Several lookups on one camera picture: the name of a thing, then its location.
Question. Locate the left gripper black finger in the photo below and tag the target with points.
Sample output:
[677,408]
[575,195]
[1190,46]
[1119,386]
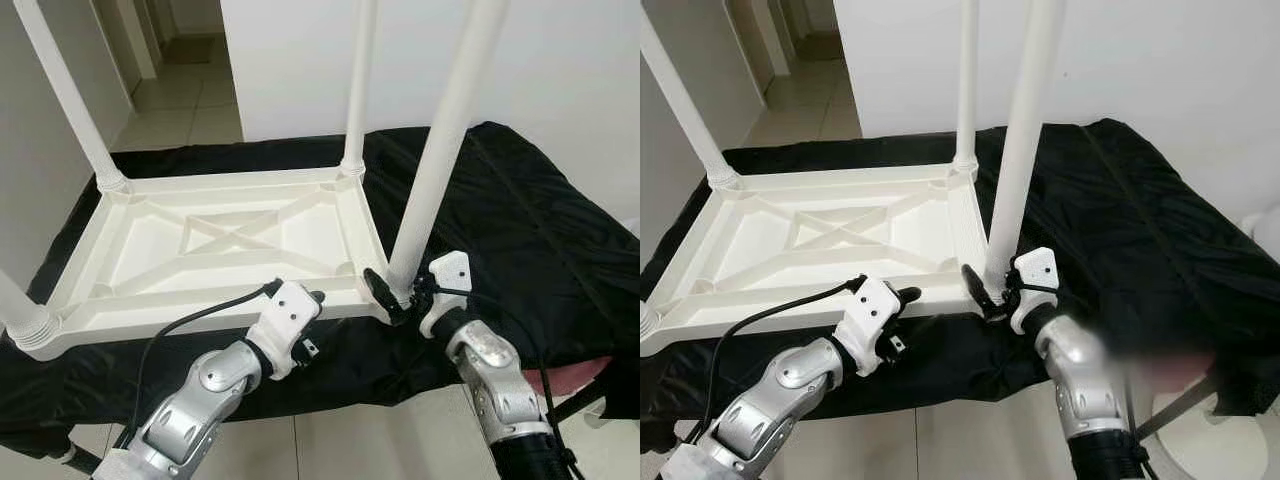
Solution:
[908,294]
[316,297]

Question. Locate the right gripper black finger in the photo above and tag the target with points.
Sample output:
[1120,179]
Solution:
[385,294]
[980,288]

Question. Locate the black fabric table cover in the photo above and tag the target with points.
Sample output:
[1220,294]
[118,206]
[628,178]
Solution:
[540,250]
[1150,230]

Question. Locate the pink cushion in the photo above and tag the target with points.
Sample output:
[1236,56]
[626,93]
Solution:
[1170,370]
[575,375]

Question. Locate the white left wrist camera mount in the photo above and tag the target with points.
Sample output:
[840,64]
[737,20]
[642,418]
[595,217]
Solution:
[285,315]
[870,312]

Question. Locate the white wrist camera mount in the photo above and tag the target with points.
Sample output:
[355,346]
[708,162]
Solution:
[448,275]
[285,315]
[1038,270]
[870,312]

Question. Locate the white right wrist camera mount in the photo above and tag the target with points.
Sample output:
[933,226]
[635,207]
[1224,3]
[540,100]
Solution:
[1038,270]
[448,275]

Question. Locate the white door frame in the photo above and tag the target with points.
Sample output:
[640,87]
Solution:
[135,40]
[750,30]

